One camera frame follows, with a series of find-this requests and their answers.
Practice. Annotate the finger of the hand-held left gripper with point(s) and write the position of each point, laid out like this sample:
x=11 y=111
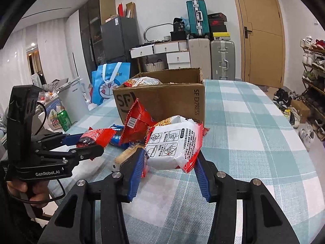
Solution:
x=91 y=152
x=72 y=138

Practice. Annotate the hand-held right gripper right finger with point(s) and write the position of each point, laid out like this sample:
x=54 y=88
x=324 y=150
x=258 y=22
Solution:
x=203 y=178

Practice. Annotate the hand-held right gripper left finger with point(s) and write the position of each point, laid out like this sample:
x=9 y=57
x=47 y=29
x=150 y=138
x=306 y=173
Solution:
x=135 y=175

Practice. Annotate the red black snack packet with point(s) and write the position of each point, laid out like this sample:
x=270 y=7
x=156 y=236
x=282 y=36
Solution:
x=96 y=137

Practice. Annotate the beige wafer stick packet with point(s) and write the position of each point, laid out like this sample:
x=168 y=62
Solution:
x=125 y=155

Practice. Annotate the blue snack packet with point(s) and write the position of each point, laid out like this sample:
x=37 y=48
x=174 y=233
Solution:
x=118 y=137

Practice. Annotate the white red-edged noodle packet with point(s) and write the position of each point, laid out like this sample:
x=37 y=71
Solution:
x=172 y=144

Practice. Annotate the red triangular chip bag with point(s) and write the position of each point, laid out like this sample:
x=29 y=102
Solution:
x=134 y=122

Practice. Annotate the brown cardboard box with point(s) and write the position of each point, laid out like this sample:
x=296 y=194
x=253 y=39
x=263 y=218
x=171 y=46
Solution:
x=162 y=99

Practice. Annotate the white yellow noodle packet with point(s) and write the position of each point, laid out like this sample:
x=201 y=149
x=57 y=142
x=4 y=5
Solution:
x=142 y=81

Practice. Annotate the person's left forearm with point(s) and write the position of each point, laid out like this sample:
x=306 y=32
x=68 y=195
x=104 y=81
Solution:
x=15 y=221

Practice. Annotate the person's left hand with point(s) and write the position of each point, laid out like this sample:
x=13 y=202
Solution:
x=16 y=186

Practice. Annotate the green drink can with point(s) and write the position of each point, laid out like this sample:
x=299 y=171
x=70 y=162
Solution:
x=64 y=120

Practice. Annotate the white yellow printed carton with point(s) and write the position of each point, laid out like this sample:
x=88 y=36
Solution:
x=54 y=120

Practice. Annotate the white electric kettle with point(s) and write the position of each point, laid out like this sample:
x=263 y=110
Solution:
x=73 y=101

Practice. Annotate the grey clothing pile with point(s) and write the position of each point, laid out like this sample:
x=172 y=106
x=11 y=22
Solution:
x=54 y=84

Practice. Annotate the blue cartoon tote bag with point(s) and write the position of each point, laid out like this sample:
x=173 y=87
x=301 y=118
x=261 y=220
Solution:
x=106 y=86

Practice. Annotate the white curtains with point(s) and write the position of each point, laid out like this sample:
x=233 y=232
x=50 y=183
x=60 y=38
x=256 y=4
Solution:
x=53 y=50

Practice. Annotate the white wardrobe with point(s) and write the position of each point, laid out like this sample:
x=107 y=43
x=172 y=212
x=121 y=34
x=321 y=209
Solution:
x=73 y=45

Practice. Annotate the yellow bag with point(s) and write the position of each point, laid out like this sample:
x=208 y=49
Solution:
x=287 y=113

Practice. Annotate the woven basket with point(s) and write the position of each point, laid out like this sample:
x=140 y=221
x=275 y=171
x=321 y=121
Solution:
x=155 y=66

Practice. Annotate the grey refrigerator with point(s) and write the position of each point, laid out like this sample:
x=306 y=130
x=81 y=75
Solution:
x=119 y=39

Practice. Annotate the white sneakers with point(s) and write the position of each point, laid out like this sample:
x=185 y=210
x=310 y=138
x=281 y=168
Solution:
x=307 y=137

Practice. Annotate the black sneakers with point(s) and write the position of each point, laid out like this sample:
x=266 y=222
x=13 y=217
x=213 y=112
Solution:
x=281 y=97

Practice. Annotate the dark glass cabinet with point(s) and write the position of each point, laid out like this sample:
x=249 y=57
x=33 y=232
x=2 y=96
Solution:
x=94 y=25

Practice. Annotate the small cardboard box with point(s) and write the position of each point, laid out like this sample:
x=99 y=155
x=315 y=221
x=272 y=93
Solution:
x=301 y=110

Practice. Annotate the beige suitcase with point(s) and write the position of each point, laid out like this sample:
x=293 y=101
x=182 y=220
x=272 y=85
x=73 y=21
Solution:
x=199 y=58

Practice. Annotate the silver suitcase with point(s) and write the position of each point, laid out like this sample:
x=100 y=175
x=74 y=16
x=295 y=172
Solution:
x=223 y=59

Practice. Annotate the small flat brown box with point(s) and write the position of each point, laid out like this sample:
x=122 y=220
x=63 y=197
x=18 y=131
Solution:
x=112 y=18

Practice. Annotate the white drawer desk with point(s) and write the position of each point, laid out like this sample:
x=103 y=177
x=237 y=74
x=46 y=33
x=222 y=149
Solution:
x=165 y=48

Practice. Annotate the tall brown cardboard carton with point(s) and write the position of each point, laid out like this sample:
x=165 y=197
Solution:
x=130 y=10

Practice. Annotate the yellow black shoe box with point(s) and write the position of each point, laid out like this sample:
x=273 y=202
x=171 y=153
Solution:
x=220 y=36

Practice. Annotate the wide black box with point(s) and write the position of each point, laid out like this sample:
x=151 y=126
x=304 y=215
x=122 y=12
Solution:
x=179 y=36

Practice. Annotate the shoe rack with shoes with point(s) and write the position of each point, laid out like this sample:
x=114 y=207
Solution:
x=313 y=81

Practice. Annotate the wooden door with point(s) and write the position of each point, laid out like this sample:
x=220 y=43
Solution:
x=261 y=35

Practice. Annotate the small black printed box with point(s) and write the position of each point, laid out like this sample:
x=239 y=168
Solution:
x=179 y=25

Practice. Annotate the blue plastic bag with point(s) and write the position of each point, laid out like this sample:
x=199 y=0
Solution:
x=185 y=23

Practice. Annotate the red black shoe box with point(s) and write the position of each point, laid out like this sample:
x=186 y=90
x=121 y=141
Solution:
x=217 y=22

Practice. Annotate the teal suitcase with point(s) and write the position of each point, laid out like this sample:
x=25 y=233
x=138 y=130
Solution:
x=197 y=17

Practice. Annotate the silver arched frame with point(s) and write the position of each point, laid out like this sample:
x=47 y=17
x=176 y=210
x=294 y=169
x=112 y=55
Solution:
x=148 y=29

